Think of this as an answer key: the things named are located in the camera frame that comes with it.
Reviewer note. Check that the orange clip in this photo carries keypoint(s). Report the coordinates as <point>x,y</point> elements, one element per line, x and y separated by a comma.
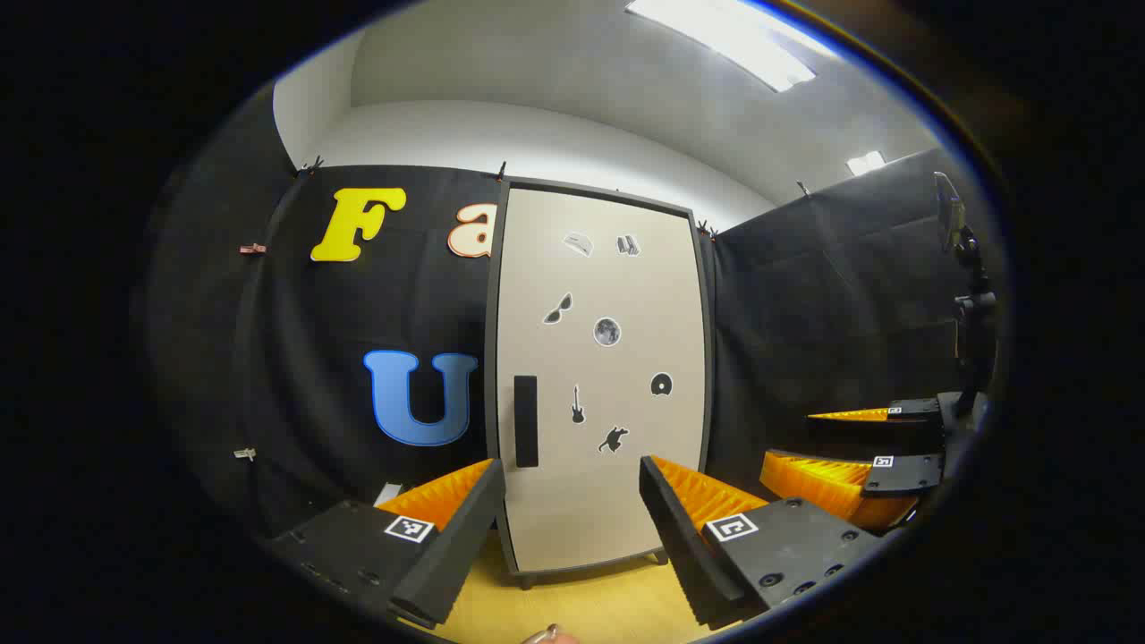
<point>253,249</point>

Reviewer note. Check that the white carton box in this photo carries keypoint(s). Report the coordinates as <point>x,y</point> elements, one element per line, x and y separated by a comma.
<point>389,493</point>

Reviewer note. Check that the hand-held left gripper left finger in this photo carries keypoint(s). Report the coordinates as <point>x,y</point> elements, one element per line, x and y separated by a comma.
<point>456,555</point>

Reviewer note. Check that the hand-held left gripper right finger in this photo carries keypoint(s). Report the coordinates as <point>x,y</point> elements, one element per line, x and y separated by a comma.
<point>684,555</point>

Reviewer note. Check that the small ceiling light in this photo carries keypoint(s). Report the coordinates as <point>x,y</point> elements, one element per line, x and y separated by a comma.
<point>865,163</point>

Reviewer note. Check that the long ceiling light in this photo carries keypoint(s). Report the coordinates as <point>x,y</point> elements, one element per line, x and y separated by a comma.
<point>733,40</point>

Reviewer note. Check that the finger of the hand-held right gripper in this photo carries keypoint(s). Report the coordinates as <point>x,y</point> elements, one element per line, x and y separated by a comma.
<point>912,411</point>
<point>903,474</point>

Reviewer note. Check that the grey cabinet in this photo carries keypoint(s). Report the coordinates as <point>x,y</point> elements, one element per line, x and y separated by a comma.
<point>491,358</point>

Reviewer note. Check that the beige cabinet door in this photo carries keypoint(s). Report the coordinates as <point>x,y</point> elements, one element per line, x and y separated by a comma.
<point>608,501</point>

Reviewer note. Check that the white clip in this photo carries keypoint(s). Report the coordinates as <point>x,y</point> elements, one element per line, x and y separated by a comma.
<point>244,453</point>

